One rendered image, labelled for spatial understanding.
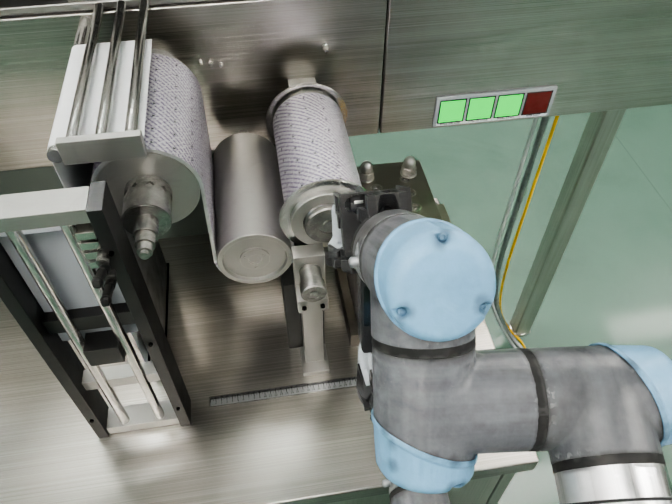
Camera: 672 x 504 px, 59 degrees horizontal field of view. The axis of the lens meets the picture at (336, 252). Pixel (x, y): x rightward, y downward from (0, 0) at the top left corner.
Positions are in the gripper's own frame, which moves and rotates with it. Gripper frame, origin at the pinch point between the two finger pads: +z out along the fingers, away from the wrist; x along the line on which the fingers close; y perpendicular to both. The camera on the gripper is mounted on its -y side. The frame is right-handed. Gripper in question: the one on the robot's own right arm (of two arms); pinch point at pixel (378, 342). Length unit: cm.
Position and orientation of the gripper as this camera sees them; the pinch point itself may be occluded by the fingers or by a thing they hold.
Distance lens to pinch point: 97.3
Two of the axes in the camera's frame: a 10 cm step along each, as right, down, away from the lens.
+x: -9.9, 1.2, -1.0
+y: 0.0, -6.6, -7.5
